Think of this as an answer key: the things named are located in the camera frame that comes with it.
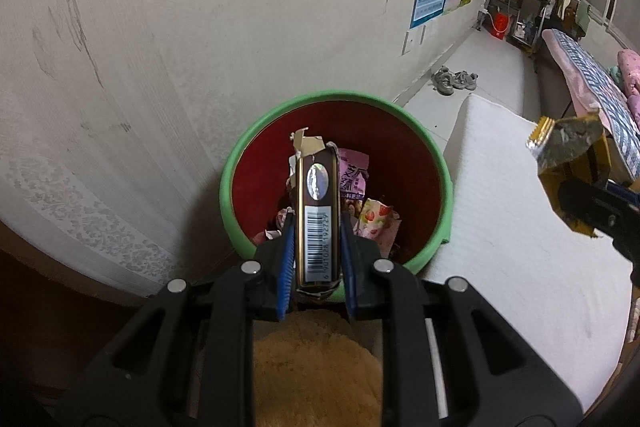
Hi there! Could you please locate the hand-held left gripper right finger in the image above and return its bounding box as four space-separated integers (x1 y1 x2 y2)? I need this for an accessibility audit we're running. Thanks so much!
340 213 586 427

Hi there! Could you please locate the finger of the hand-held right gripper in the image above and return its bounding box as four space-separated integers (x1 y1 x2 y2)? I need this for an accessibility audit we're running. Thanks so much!
557 179 640 258

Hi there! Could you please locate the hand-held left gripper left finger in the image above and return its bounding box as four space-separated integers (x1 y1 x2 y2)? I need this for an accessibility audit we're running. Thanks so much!
57 212 297 427

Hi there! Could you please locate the yellow triangular snack wrapper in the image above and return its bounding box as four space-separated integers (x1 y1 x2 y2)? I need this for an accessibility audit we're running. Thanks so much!
525 114 613 238

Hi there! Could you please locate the green-rimmed red trash bin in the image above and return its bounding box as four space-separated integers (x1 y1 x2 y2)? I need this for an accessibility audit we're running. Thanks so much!
220 91 455 303

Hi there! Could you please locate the strawberry print wrapper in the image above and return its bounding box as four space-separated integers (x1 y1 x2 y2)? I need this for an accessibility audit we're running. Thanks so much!
352 198 401 253

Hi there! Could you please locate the pink bed sheet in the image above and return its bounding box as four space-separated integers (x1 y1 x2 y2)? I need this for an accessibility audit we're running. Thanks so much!
545 32 608 128

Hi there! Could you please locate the pink duvet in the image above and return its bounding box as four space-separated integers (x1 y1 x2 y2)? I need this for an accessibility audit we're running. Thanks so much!
617 49 640 98

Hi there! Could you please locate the blue plaid blanket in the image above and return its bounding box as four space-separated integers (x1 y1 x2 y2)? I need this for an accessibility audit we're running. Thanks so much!
542 29 640 180

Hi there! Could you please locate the red bucket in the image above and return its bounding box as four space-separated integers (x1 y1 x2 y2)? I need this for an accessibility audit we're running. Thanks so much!
487 12 513 40

